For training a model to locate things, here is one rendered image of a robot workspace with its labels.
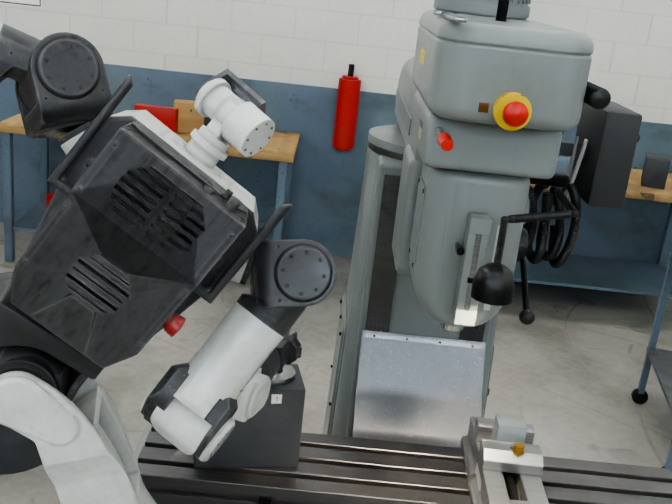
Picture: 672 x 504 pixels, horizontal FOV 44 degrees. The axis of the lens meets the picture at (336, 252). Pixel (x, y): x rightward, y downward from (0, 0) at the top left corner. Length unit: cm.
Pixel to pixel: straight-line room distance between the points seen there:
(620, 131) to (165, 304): 113
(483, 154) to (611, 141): 46
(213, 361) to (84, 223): 29
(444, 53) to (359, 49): 441
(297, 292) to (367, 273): 91
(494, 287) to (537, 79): 35
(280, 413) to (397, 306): 50
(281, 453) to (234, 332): 63
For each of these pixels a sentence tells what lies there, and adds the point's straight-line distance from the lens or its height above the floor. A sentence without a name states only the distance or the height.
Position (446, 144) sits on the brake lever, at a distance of 135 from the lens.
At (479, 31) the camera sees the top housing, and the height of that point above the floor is 188.
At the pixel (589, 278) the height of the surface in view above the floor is 23.
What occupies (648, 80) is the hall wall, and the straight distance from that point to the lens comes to 617.
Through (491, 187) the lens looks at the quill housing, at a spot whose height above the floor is 160.
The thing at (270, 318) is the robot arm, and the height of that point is 145.
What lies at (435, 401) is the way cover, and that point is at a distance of 214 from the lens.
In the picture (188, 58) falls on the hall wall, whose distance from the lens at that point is 591.
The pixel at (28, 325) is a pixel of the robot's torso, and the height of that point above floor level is 142.
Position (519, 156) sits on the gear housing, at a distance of 152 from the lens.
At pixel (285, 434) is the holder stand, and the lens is 180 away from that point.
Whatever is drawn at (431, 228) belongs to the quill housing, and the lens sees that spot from 158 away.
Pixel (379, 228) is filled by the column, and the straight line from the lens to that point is 204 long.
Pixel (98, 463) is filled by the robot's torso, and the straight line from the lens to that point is 136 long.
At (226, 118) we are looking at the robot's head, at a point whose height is 173.
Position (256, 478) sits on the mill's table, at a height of 94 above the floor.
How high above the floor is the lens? 194
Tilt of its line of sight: 18 degrees down
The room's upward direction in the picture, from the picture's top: 6 degrees clockwise
